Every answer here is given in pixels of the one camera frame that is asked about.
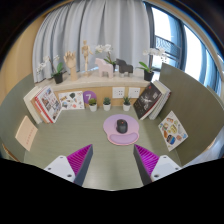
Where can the pink wooden horse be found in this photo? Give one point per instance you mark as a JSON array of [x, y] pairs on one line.
[[105, 68]]

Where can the purple mouse pad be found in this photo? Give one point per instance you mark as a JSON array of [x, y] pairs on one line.
[[110, 128]]

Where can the white illustrated sticker sheet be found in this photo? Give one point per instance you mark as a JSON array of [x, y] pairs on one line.
[[71, 100]]

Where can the wooden hand model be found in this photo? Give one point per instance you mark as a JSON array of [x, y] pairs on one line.
[[70, 61]]

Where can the wooden mannequin figure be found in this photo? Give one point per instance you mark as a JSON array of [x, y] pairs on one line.
[[85, 51]]

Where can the white orchid in black pot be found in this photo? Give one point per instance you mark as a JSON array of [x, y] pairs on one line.
[[103, 49], [58, 78], [148, 75]]

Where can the beige card board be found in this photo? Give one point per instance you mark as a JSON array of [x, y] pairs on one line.
[[26, 133]]

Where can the colourful food sticker card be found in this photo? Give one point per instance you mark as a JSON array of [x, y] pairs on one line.
[[172, 130]]

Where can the white book stack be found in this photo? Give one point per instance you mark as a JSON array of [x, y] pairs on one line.
[[30, 101], [163, 96]]

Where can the small succulent in white pot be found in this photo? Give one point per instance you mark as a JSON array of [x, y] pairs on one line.
[[93, 107], [126, 106], [106, 106]]

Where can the light wooden shelf ledge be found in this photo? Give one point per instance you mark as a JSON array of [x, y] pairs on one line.
[[100, 81]]

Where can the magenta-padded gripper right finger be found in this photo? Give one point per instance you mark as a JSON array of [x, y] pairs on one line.
[[165, 166]]

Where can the white wall socket plate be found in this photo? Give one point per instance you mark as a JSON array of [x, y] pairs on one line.
[[134, 92], [118, 92]]

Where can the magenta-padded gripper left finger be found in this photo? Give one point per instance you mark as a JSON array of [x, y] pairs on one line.
[[60, 166]]

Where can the round purple number sign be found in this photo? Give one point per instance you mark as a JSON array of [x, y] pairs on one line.
[[89, 96]]

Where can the light grey curtain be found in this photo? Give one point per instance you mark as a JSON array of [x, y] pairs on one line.
[[100, 26]]

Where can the black cover book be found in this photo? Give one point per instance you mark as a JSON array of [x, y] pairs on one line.
[[148, 100]]

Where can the green felt desk partition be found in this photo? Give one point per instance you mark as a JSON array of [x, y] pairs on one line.
[[13, 110], [196, 100]]

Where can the black computer mouse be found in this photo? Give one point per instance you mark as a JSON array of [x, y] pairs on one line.
[[121, 126]]

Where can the red-edged picture magazine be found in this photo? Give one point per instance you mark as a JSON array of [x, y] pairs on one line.
[[48, 103]]

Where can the dark-framed window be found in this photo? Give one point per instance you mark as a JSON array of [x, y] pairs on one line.
[[193, 50]]

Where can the dark grey wooden horse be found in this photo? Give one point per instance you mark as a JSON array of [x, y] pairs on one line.
[[125, 66]]

